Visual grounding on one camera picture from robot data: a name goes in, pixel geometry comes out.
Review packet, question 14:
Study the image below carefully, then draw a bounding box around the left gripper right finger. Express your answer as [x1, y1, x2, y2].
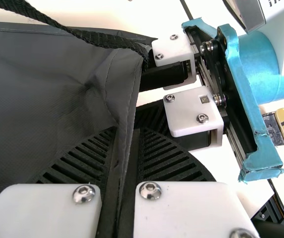
[121, 126, 261, 238]

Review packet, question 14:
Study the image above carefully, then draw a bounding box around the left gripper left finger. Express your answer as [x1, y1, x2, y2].
[0, 125, 121, 238]

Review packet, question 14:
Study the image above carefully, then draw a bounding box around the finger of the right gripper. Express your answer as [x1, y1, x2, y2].
[139, 33, 197, 93]

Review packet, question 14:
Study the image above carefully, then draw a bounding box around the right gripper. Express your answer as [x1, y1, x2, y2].
[134, 16, 284, 184]

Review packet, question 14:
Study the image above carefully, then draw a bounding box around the dark grey bag with straps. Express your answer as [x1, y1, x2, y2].
[0, 0, 159, 238]

